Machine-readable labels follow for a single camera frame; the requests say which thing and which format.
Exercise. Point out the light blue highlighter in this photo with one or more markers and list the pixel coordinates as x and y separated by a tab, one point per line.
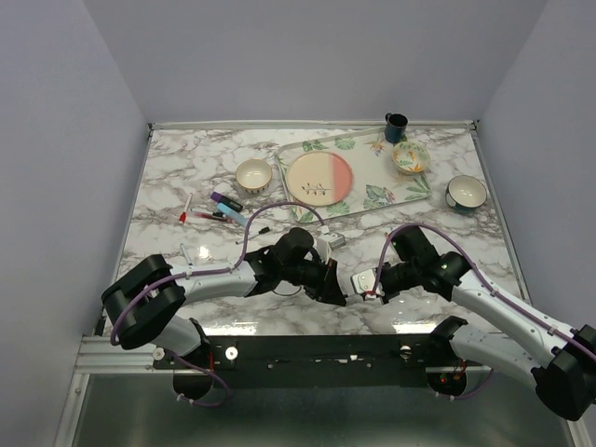
233	215

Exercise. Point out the red cap whiteboard marker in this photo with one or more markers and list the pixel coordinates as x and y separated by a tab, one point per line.
183	215

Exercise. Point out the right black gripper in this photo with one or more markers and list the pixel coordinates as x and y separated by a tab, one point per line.
387	292

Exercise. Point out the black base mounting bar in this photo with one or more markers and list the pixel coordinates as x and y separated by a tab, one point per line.
279	361

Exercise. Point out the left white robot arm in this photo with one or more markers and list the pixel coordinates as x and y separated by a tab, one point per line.
142	305

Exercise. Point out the dark blue mug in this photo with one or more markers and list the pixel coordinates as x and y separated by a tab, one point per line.
396	125

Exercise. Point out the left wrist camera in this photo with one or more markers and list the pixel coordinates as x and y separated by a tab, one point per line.
326	244

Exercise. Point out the blue cap thin marker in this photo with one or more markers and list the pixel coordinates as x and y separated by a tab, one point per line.
186	254

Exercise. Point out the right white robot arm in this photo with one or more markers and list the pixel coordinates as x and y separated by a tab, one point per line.
553	358

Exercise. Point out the teal rimmed white bowl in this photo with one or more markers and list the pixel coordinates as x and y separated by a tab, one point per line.
465	194

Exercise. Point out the cream and pink plate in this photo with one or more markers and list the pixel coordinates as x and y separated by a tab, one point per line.
319	179

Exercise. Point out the floral rectangular serving tray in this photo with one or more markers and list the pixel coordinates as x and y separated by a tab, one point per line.
377	182

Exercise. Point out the purple highlighter black cap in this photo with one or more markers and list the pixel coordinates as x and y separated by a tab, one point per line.
227	201

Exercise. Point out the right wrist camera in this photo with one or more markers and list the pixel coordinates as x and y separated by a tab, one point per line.
362	284

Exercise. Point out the white bowl blue stripes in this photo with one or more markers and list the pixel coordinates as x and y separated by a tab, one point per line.
254	175

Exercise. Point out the floral yellow rimmed bowl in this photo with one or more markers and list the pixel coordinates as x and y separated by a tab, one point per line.
410	157

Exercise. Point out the pink red pen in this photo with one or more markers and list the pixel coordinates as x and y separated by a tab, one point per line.
216	216

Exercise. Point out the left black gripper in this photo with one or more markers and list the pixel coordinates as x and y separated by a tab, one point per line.
326	288

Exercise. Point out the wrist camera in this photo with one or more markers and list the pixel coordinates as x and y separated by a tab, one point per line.
362	284
326	244

